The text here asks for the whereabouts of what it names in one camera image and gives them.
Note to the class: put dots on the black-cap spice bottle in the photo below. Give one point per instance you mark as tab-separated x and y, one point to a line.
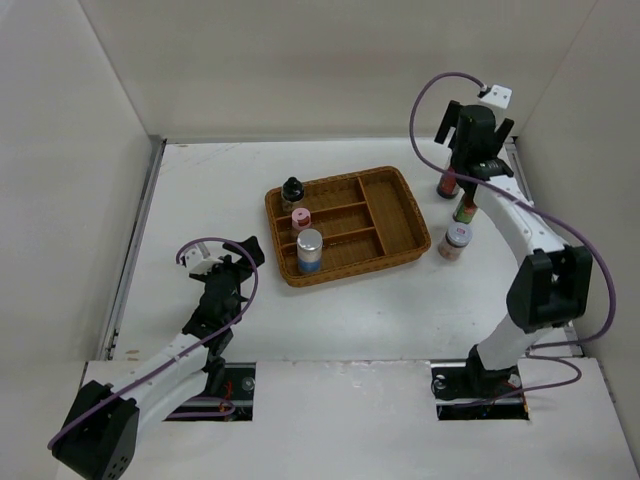
292	194

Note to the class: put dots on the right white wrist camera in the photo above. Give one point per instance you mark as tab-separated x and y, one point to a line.
495	96

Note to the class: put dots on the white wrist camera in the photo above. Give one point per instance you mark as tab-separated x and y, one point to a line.
198	261
495	96

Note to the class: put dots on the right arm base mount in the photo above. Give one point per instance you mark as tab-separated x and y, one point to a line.
462	394

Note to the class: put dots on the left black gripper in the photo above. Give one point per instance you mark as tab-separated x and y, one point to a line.
225	265

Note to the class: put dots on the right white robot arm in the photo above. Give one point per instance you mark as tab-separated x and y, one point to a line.
551	286

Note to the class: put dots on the tall clear black-cap bottle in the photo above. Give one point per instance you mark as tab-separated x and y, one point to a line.
447	187

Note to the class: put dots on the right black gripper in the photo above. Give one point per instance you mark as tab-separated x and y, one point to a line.
451	120

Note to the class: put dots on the yellow-cap red sauce bottle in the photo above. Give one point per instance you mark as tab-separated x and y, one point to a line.
465	210

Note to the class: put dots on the white-lid brown spice jar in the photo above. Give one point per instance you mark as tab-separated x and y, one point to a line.
456	238

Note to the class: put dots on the pink-cap spice bottle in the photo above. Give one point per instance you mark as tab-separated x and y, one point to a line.
300	221

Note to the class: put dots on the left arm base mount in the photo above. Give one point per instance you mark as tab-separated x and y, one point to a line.
220	390

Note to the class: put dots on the brown wicker divided basket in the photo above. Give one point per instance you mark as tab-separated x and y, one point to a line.
369	221

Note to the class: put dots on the silver-lid blue-label jar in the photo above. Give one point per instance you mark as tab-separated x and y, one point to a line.
309	247

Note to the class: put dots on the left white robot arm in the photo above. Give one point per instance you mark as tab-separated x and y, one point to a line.
103	427

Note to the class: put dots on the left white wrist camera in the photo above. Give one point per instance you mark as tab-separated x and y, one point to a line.
198	261

